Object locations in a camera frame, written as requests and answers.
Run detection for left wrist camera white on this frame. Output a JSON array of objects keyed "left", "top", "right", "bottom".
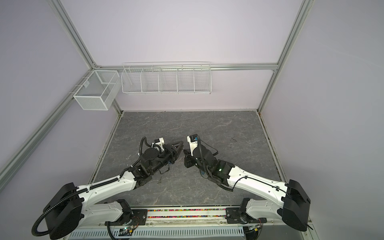
[{"left": 151, "top": 138, "right": 165, "bottom": 152}]

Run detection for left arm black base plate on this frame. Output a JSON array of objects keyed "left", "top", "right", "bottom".
[{"left": 119, "top": 209, "right": 148, "bottom": 226}]

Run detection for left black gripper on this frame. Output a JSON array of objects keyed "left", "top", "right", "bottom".
[{"left": 149, "top": 140, "right": 184, "bottom": 175}]

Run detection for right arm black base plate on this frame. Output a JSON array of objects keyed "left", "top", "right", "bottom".
[{"left": 226, "top": 208, "right": 267, "bottom": 225}]

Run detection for white mesh box basket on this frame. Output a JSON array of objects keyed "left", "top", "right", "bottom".
[{"left": 74, "top": 70, "right": 122, "bottom": 111}]

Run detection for white wire divided basket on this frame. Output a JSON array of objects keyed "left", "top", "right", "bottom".
[{"left": 121, "top": 62, "right": 212, "bottom": 95}]

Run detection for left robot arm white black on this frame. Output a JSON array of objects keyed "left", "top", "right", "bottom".
[{"left": 31, "top": 139, "right": 184, "bottom": 240}]

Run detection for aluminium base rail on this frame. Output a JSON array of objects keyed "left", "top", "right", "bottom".
[{"left": 78, "top": 199, "right": 284, "bottom": 228}]

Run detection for white vented cable duct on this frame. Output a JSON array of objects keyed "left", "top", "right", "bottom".
[{"left": 68, "top": 226, "right": 245, "bottom": 240}]

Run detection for aluminium frame profiles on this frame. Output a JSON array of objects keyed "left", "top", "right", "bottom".
[{"left": 1, "top": 1, "right": 314, "bottom": 190}]

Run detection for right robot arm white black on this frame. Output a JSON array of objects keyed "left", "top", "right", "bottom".
[{"left": 184, "top": 144, "right": 311, "bottom": 232}]

